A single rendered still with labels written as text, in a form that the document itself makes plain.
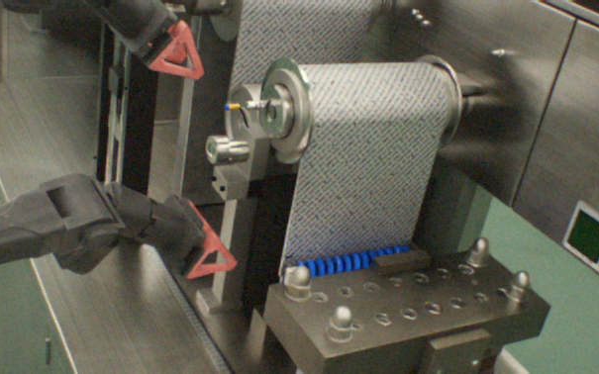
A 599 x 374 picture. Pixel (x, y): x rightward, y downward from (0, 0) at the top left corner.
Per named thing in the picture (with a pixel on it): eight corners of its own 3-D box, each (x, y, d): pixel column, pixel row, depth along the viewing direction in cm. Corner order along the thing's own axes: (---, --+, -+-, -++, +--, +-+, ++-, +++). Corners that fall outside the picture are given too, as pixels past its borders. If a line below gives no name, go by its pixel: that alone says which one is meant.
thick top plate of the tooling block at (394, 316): (262, 318, 114) (268, 284, 111) (472, 277, 133) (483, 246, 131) (317, 394, 102) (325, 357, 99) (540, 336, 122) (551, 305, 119)
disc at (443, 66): (387, 115, 131) (418, 37, 123) (390, 115, 132) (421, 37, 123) (436, 170, 122) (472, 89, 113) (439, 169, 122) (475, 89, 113)
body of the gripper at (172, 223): (181, 276, 101) (135, 258, 97) (154, 233, 109) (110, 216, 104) (210, 236, 100) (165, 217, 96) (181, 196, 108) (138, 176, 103)
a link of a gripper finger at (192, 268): (226, 294, 107) (173, 274, 101) (206, 264, 112) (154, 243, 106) (255, 255, 106) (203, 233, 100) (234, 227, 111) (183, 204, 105)
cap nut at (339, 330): (319, 328, 104) (326, 301, 102) (343, 324, 106) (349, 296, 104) (333, 345, 102) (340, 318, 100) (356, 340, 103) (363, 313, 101)
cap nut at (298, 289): (279, 288, 111) (285, 261, 109) (302, 284, 113) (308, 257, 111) (292, 303, 108) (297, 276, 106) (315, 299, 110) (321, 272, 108)
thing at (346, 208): (278, 274, 117) (299, 164, 108) (405, 253, 129) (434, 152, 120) (279, 276, 117) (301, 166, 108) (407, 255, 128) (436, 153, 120)
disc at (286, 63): (250, 123, 119) (273, 37, 110) (253, 123, 119) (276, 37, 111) (293, 185, 110) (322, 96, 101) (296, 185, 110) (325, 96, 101)
